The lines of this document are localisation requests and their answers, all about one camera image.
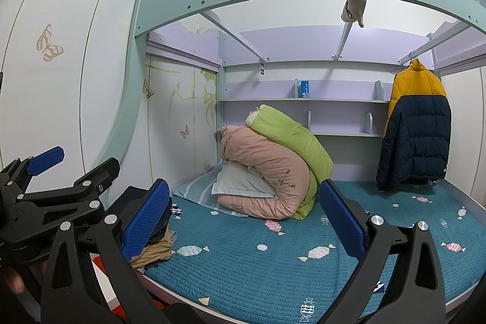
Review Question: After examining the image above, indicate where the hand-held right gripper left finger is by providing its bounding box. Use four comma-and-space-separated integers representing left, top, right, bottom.
40, 178, 171, 324

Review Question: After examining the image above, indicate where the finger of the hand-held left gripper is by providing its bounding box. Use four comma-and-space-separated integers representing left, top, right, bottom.
0, 145, 65, 203
23, 157, 121, 203

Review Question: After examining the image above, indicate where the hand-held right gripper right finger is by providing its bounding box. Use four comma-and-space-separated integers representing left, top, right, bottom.
317, 179, 449, 324

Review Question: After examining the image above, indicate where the dark denim jacket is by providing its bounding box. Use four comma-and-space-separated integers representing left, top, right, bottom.
104, 185, 171, 247

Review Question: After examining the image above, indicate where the clothes hanger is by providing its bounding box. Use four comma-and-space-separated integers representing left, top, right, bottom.
391, 56, 422, 76

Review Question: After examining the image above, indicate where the person's left hand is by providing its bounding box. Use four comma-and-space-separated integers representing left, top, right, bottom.
0, 265, 26, 294

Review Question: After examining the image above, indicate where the tan cloth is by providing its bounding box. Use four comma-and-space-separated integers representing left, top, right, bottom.
131, 225, 179, 269

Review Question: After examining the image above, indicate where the blue striped pillow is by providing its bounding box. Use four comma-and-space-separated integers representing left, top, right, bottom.
172, 172, 228, 214

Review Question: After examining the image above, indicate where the red and white packet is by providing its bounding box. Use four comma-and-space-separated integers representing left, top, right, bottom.
93, 257, 124, 311

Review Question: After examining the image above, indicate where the pink quilt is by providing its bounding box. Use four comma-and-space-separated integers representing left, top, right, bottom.
218, 125, 317, 220

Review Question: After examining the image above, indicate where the green quilt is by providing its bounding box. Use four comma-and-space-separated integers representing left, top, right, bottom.
245, 104, 335, 220

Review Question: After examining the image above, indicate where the white pillow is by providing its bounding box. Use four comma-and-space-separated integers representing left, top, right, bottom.
211, 161, 279, 200

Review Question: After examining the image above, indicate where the teal quilted bed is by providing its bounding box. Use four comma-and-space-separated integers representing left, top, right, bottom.
144, 172, 486, 321

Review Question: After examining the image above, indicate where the yellow navy puffer jacket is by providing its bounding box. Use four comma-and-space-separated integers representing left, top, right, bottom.
376, 59, 452, 192

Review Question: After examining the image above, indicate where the white butterfly print wardrobe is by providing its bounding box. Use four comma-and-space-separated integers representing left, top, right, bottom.
0, 0, 221, 203

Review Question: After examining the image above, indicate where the plain white wardrobe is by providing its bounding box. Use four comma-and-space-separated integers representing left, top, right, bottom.
440, 66, 486, 207

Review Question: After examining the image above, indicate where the grey hanging cloth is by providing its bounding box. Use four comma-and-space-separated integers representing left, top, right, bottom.
340, 0, 368, 28

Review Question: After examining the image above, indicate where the lilac wall shelf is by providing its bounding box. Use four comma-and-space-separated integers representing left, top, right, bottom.
218, 79, 392, 138

